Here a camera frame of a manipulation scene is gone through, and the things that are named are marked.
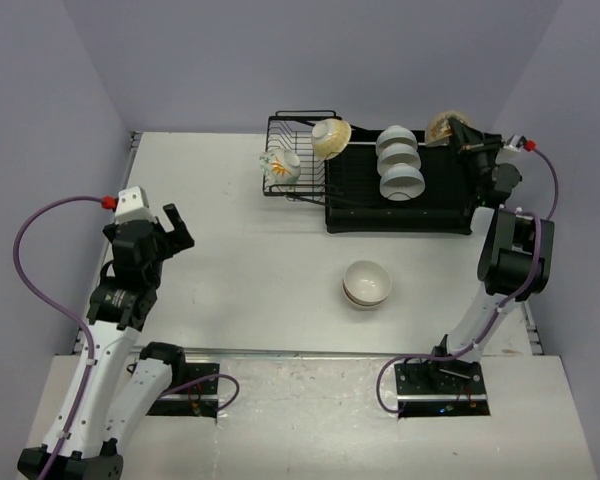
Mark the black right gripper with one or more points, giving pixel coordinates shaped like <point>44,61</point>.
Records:
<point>473,142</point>

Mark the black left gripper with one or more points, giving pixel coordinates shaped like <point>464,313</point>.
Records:
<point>175,240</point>

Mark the beige floral bowl back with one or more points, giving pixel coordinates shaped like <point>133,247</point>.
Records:
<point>438,131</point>

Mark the beige floral bowl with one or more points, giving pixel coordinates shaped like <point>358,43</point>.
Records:
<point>358,303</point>
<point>438,131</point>
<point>368,280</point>

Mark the beige floral bowl front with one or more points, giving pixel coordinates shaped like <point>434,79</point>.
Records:
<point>358,303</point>

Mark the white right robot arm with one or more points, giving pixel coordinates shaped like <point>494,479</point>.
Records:
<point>515,262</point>

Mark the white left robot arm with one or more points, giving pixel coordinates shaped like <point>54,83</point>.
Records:
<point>95,423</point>

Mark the black dish drying tray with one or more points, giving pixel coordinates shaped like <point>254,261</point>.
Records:
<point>447,204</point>

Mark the white bowl back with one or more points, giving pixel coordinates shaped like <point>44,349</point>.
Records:
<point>395,134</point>

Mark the white bowl middle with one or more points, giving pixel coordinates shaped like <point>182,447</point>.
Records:
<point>395,154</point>

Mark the white bowl front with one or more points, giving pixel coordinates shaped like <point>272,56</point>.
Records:
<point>402,183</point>

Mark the white green floral bowl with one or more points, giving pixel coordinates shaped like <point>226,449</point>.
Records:
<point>280,166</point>

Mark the yellow patterned bowl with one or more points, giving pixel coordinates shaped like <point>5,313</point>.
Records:
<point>329,138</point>

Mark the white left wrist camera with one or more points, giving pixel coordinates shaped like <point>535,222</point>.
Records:
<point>133,204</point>

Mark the black wire dish rack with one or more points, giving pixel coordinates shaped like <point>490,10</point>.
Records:
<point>319,183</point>

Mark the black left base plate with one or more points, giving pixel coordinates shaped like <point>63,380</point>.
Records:
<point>200,401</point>

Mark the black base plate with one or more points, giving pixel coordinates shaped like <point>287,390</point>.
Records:
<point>427,389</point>
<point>200,401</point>

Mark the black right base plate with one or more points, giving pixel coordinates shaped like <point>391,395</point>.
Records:
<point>427,389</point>

